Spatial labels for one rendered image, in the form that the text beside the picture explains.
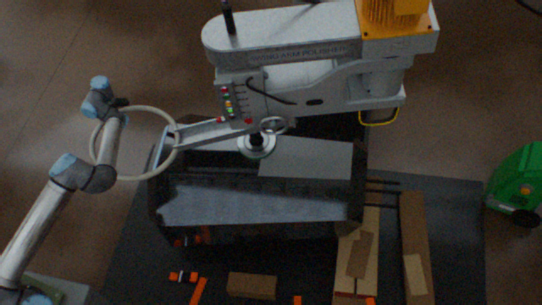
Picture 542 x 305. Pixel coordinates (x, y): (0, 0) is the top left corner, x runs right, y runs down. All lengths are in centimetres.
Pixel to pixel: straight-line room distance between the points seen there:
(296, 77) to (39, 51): 317
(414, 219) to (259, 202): 111
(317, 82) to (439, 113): 185
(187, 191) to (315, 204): 71
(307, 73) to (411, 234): 144
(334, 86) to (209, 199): 98
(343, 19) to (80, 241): 246
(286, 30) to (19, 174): 275
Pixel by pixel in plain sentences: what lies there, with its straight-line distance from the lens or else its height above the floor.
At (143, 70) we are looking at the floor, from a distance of 450.
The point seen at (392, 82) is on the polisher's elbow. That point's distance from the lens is 241.
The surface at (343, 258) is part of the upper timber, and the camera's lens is 316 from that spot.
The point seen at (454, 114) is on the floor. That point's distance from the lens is 403.
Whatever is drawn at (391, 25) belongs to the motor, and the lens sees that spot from 213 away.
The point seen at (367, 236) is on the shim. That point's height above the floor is 23.
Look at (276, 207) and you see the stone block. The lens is 279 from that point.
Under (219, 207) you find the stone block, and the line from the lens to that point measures 285.
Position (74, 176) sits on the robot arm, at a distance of 224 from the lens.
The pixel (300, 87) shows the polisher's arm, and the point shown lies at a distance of 234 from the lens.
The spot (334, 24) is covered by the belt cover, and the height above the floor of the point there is 168.
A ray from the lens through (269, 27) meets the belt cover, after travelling 217.
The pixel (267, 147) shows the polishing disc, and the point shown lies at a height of 83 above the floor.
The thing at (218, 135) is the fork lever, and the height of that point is 100.
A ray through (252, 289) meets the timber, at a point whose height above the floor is 13.
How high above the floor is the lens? 320
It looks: 58 degrees down
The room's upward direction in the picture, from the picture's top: 10 degrees counter-clockwise
